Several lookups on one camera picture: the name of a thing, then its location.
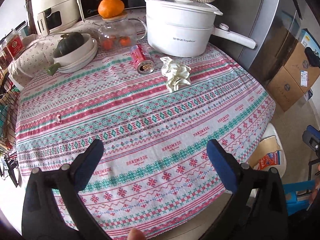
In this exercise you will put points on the white electric cooking pot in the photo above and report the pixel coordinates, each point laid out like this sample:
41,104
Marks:
182,28

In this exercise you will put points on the white stacked bowls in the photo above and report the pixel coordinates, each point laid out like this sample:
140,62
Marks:
77,58

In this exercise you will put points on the dark green squash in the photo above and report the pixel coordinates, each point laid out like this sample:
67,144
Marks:
68,44

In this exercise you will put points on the lower cardboard box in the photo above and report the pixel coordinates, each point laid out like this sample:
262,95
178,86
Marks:
286,91

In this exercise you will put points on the cardboard box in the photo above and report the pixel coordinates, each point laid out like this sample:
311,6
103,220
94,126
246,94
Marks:
300,69
286,91

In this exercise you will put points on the glass jar with lid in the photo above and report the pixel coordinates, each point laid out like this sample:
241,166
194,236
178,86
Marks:
119,32

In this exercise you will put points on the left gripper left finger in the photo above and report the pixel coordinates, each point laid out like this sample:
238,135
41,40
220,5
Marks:
41,218

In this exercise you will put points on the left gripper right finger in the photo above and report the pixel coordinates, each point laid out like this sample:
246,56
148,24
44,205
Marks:
257,206

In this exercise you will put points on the white air fryer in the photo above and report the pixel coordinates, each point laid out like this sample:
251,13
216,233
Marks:
54,16

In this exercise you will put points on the orange mandarin on jar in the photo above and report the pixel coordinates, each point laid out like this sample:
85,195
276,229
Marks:
110,8

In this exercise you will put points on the upper cardboard box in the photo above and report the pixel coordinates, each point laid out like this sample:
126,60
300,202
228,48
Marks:
300,69

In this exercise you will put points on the red label spice jar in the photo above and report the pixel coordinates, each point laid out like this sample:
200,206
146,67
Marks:
14,44

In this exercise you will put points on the white trash bin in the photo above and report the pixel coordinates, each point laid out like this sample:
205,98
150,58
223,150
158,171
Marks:
270,131

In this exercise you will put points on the red soda can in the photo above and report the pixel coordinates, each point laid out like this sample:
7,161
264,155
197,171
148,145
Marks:
142,60

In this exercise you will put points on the small white table clip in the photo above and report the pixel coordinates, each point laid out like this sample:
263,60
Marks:
58,119

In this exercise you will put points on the torn brown paper carton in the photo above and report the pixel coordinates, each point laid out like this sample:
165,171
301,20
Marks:
266,154

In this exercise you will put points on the dark grey refrigerator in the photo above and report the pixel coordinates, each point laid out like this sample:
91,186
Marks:
272,24

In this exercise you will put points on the crumpled cream paper wad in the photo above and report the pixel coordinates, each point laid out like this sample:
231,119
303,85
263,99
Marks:
177,74

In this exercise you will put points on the floral cloth cover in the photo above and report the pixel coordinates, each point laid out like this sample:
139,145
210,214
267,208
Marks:
39,53

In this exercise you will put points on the patterned woven tablecloth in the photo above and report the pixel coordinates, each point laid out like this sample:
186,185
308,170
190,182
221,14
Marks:
155,174

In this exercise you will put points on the black item on box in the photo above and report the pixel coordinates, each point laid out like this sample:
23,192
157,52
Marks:
313,59

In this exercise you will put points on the black wire rack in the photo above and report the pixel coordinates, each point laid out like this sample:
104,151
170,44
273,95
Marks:
9,108

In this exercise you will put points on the left human hand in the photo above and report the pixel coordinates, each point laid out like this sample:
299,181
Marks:
135,234

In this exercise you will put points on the blue plastic stool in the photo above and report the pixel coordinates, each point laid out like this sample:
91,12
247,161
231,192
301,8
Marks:
297,195

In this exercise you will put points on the right human hand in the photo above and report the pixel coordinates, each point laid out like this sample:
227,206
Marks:
314,190

